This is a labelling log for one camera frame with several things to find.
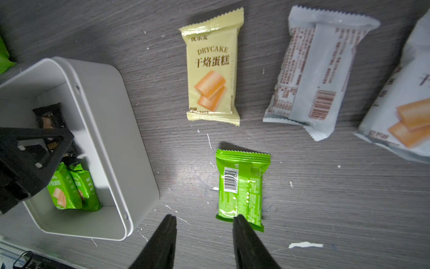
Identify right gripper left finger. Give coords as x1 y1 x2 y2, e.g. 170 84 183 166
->
129 214 177 269

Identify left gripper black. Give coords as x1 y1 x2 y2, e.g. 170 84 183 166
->
1 127 74 215

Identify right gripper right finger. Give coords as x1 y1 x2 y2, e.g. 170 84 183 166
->
232 215 281 269

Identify green cookie packet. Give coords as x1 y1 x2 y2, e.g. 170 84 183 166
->
47 162 82 210
0 37 16 74
216 149 271 233
68 163 102 211

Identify white storage box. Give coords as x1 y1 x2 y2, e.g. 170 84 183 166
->
1 57 160 241

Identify white cookie packet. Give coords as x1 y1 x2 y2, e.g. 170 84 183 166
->
355 13 430 163
263 6 380 141

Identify yellow cookie packet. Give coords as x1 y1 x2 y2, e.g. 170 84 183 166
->
180 7 244 126

